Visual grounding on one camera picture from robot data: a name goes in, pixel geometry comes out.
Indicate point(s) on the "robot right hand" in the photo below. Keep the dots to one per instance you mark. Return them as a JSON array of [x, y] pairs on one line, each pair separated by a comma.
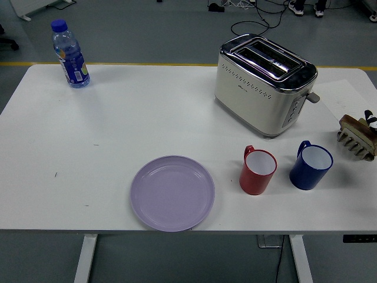
[[371, 121]]

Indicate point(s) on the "slice of bread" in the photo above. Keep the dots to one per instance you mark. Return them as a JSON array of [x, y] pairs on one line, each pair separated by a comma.
[[352, 122]]

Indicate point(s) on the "grey toaster lever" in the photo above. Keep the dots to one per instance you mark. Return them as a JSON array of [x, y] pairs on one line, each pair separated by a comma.
[[313, 98]]

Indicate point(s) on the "purple round plate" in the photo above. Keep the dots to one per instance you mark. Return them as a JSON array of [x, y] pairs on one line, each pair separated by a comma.
[[172, 194]]

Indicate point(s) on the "metal toast rack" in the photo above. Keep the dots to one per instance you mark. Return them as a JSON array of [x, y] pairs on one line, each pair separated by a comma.
[[353, 146]]

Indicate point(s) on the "blue mug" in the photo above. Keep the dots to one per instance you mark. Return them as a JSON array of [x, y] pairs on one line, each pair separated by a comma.
[[304, 178]]

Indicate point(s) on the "black table control panel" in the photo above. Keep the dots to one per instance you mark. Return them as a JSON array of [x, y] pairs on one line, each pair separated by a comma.
[[359, 239]]

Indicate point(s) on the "person's shoe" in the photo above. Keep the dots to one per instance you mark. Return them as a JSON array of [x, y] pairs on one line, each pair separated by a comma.
[[319, 9], [296, 8]]

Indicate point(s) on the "cream and chrome toaster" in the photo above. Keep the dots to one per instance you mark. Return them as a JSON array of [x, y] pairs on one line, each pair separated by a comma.
[[250, 97]]

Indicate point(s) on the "red mug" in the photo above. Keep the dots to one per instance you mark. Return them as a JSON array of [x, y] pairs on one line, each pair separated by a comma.
[[253, 182]]

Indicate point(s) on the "white table leg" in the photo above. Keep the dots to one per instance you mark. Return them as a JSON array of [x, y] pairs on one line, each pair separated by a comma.
[[85, 259], [301, 259]]

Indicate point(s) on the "black power adapter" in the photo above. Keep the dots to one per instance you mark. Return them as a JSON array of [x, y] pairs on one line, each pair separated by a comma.
[[216, 8]]

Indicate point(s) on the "blue-capped plastic water bottle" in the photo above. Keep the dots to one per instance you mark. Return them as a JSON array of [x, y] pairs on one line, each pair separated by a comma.
[[72, 65]]

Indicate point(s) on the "white furniture base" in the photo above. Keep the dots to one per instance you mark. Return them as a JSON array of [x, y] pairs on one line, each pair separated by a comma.
[[29, 7]]

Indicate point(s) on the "black office chair base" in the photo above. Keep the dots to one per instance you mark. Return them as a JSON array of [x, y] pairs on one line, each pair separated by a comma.
[[10, 42]]

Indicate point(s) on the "clear bracket under table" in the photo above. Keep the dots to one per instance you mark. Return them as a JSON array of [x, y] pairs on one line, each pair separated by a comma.
[[266, 242]]

